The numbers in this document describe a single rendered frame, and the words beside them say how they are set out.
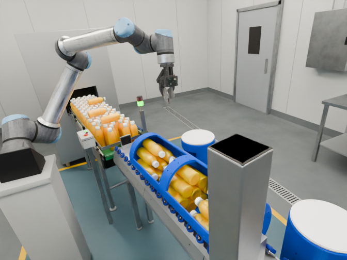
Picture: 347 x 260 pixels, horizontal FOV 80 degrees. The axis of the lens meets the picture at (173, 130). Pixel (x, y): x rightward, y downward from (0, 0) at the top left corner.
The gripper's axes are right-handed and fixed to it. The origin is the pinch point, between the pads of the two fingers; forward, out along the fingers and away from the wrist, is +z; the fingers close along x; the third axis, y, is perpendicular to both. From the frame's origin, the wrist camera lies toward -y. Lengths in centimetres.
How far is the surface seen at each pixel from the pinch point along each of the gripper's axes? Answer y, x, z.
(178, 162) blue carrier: 16.8, -4.9, 30.0
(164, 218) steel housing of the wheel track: 8, -13, 67
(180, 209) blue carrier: 32, -13, 46
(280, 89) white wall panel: -184, 339, 32
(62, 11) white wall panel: -459, -28, -171
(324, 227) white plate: 66, 38, 54
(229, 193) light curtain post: 88, -33, 1
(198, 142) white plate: -27, 36, 39
